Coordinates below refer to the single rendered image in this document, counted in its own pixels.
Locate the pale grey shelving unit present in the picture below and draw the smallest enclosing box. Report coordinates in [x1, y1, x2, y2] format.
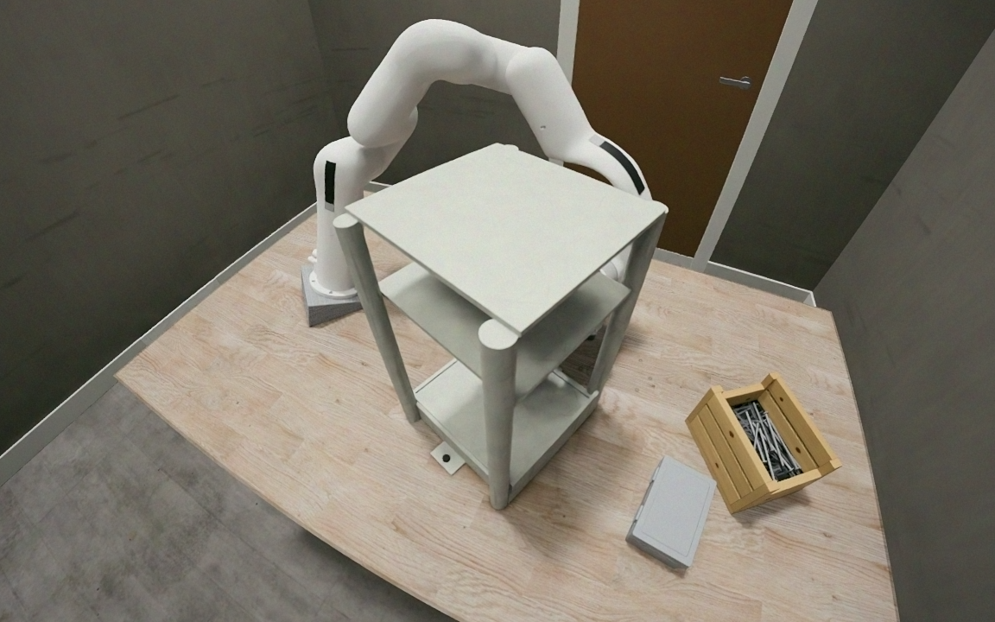
[333, 143, 668, 510]

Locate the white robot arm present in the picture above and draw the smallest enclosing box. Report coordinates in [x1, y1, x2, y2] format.
[307, 19, 652, 299]

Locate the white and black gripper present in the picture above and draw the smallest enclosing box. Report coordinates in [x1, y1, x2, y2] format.
[586, 270, 605, 340]

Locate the grey plastic case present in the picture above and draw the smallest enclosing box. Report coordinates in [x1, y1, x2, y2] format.
[625, 455, 717, 569]

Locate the light wooden crate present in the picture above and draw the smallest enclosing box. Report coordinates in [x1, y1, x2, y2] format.
[688, 376, 843, 515]

